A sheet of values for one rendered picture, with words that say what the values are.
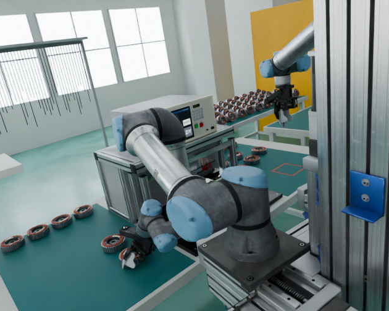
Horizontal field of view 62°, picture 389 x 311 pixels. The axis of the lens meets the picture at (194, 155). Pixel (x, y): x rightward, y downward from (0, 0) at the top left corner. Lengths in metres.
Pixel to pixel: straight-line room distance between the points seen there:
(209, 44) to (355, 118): 4.84
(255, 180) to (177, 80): 8.91
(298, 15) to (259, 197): 4.39
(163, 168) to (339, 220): 0.46
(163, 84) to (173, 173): 8.52
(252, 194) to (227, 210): 0.08
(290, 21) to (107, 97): 4.96
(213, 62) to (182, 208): 4.85
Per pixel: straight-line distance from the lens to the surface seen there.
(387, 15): 0.70
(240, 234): 0.87
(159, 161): 0.89
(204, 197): 0.75
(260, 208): 0.83
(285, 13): 5.18
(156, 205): 1.21
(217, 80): 5.56
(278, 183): 1.97
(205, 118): 1.76
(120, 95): 8.59
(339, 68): 0.75
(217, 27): 5.63
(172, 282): 1.33
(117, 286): 1.38
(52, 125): 7.95
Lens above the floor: 1.58
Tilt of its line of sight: 19 degrees down
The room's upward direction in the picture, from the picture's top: 9 degrees counter-clockwise
